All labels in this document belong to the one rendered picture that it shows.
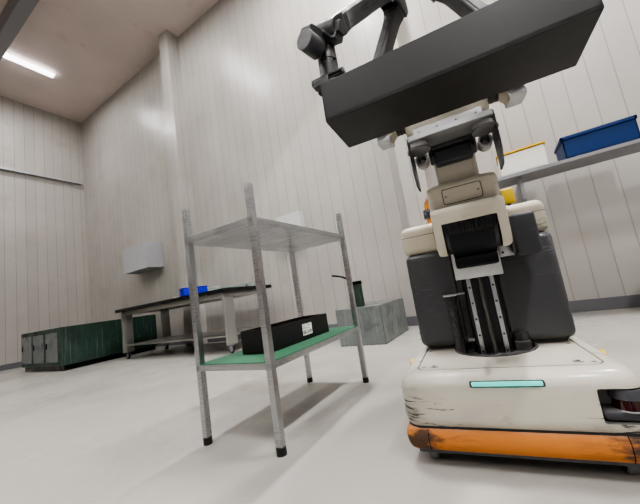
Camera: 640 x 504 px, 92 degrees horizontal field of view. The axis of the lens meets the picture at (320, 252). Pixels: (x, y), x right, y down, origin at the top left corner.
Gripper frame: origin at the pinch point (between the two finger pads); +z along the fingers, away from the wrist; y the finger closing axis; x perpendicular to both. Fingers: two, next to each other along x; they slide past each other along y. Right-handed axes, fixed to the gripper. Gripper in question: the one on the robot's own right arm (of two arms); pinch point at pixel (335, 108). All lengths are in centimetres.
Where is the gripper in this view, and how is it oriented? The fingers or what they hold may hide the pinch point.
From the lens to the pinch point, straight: 98.8
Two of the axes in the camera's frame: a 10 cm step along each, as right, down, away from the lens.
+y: 8.9, -1.9, -4.2
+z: 1.4, 9.8, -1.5
